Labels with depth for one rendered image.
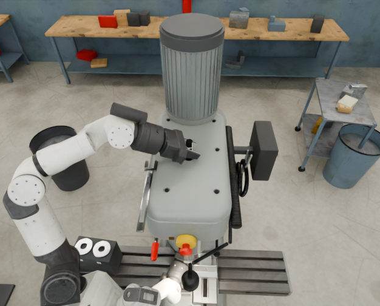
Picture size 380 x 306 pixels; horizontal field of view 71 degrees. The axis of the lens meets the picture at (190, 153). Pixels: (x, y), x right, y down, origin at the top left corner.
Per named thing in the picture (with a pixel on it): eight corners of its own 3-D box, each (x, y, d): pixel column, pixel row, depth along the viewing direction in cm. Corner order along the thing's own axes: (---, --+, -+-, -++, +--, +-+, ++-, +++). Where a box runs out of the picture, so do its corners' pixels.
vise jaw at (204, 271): (217, 278, 143) (217, 276, 140) (193, 278, 143) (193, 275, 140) (216, 268, 147) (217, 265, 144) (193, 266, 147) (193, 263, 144)
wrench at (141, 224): (147, 232, 68) (147, 231, 68) (132, 232, 68) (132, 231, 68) (158, 161, 85) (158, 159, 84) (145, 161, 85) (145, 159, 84)
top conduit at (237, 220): (241, 229, 81) (243, 223, 79) (227, 229, 82) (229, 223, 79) (230, 131, 113) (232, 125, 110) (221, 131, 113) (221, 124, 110)
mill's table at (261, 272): (291, 297, 150) (294, 292, 145) (73, 288, 153) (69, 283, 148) (282, 256, 166) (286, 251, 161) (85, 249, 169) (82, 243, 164)
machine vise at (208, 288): (218, 307, 140) (220, 302, 132) (190, 306, 140) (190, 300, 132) (217, 243, 164) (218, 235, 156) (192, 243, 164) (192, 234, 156)
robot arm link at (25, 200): (0, 171, 72) (37, 238, 80) (-18, 189, 60) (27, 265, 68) (45, 157, 75) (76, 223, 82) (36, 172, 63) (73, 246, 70)
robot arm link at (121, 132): (145, 159, 73) (103, 149, 67) (136, 145, 82) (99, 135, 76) (159, 121, 70) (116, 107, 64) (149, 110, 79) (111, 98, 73)
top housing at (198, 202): (228, 244, 83) (235, 218, 71) (144, 241, 83) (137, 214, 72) (221, 139, 115) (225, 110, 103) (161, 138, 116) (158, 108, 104)
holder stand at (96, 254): (116, 275, 151) (108, 261, 136) (79, 269, 153) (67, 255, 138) (122, 255, 159) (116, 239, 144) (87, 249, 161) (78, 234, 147)
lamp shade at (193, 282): (186, 295, 102) (186, 289, 98) (178, 278, 107) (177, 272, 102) (202, 285, 105) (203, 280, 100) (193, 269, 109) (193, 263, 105)
